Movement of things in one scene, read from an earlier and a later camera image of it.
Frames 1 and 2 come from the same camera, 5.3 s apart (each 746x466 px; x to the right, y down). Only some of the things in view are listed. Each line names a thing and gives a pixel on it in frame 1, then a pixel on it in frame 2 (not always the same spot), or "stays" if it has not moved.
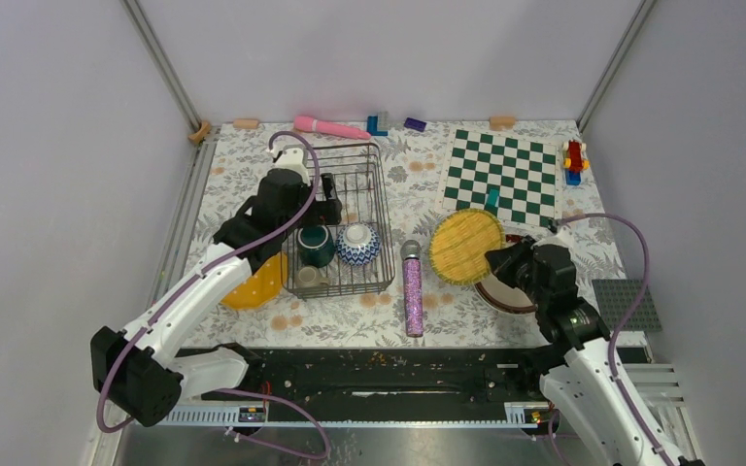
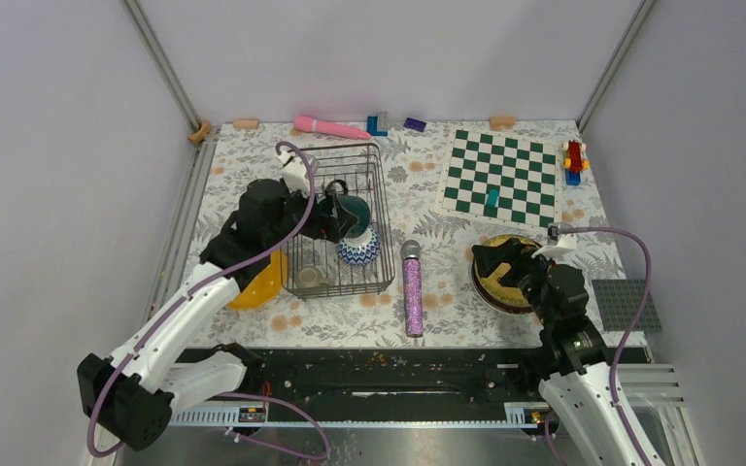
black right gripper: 498,259 stays
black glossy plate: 502,296 stays
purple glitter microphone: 411,254 stays
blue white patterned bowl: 358,244 stays
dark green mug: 316,245 -> 351,230
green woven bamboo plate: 459,243 -> 504,296
